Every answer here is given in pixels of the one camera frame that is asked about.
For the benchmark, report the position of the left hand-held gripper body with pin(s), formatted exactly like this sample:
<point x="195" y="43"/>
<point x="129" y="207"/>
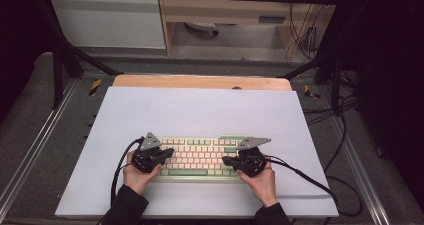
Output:
<point x="145" y="160"/>

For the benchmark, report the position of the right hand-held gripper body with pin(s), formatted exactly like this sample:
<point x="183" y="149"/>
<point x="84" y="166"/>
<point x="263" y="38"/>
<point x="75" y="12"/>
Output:
<point x="251" y="163"/>

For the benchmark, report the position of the pink and green keyboard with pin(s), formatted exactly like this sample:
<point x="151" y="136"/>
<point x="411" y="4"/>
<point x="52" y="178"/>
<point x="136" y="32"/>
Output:
<point x="200" y="158"/>

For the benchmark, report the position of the person's left hand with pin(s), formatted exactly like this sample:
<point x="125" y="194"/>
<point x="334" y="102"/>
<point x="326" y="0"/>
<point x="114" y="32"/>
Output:
<point x="138" y="180"/>

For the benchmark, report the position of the person's right hand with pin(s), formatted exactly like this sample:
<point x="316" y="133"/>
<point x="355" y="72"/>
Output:
<point x="265" y="188"/>

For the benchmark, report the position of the white table board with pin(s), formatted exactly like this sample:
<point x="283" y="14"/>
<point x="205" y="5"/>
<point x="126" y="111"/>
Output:
<point x="200" y="111"/>

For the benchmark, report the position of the wooden table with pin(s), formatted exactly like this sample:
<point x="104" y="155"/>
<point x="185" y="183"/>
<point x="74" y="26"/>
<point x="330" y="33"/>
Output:
<point x="200" y="82"/>

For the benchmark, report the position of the left yellow clamp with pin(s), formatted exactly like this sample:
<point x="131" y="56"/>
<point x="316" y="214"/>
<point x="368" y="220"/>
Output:
<point x="95" y="87"/>

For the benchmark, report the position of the yellow clamp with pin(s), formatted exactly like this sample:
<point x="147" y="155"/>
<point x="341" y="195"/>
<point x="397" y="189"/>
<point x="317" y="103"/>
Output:
<point x="95" y="87"/>
<point x="310" y="93"/>

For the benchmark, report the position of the right yellow clamp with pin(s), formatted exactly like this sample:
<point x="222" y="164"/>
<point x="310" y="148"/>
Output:
<point x="310" y="93"/>

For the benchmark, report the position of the black metal stand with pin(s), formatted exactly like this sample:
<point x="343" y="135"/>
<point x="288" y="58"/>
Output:
<point x="57" y="78"/>
<point x="336" y="85"/>

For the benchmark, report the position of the office chair base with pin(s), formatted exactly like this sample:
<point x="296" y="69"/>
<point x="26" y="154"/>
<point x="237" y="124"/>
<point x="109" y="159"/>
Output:
<point x="201" y="26"/>

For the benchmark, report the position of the white cabinet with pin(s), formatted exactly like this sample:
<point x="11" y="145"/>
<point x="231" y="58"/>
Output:
<point x="106" y="21"/>

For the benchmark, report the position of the light wooden desk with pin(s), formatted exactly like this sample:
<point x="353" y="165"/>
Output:
<point x="216" y="10"/>

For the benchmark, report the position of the dark curtain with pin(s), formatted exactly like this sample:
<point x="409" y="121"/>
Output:
<point x="20" y="35"/>
<point x="390" y="68"/>

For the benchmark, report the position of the aluminium floor rail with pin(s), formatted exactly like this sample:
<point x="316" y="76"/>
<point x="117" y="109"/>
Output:
<point x="360" y="171"/>
<point x="36" y="148"/>

